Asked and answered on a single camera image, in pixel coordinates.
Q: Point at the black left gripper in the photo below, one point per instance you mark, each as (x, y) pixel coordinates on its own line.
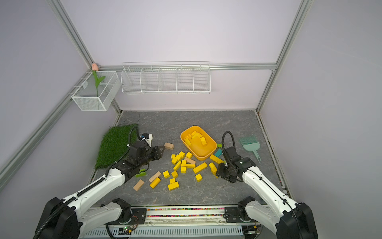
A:
(157, 155)

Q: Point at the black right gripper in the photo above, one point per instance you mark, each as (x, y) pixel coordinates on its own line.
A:
(219, 173)

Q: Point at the yellow plastic tub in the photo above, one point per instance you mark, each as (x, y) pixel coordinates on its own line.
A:
(194, 145)

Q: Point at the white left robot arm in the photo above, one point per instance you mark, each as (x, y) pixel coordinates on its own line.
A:
(83, 200)

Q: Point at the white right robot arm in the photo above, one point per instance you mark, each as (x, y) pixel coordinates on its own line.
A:
(268, 197)

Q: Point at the yellow long block by tub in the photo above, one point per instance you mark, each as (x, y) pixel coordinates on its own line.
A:
(216, 159)

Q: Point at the green rectangular block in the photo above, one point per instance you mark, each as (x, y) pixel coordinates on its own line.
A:
(141, 173)

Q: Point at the teal block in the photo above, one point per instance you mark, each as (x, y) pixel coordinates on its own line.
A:
(218, 152)

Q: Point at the natural wood long block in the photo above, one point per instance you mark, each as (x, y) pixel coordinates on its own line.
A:
(156, 175)

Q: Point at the green artificial grass mat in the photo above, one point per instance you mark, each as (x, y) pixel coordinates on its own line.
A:
(113, 145)

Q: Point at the natural wood cube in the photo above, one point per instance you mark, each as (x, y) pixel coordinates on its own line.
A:
(169, 146)

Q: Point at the yellow long block diagonal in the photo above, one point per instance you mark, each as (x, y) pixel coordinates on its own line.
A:
(199, 168)

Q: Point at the yellow block front long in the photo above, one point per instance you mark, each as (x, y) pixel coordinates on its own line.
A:
(155, 182)

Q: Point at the natural wood block lower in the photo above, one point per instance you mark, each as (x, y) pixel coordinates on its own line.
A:
(138, 185)

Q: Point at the green plastic dustpan brush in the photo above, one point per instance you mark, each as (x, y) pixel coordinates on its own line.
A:
(251, 144)

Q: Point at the yellow small cube right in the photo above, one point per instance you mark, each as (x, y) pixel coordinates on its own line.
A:
(199, 177)

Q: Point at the yellow flat horizontal block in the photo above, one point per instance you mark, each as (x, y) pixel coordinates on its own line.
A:
(188, 165)

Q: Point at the yellow block bottom wide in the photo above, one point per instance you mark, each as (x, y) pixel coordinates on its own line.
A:
(173, 186)

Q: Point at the natural wood centre block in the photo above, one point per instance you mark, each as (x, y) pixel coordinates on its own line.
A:
(190, 161)

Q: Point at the white mesh corner basket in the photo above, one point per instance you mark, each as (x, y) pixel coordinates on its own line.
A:
(85, 95)

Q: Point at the pink artificial tulip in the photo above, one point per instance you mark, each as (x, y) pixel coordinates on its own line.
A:
(97, 79)

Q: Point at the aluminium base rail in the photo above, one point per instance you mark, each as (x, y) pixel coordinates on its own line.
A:
(184, 219)

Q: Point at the white wire shelf basket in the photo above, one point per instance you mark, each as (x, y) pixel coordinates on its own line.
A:
(166, 77)

